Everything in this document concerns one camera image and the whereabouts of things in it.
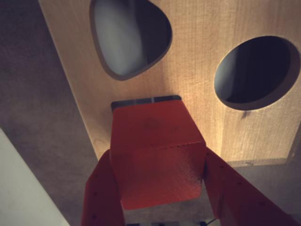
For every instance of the red wooden cube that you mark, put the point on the red wooden cube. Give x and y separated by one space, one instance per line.
155 155

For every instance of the wooden shape sorter box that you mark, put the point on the wooden shape sorter box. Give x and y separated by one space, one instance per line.
192 70

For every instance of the light grey partition panel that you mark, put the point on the light grey partition panel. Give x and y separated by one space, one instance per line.
21 188

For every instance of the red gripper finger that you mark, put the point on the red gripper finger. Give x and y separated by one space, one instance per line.
101 195
237 202

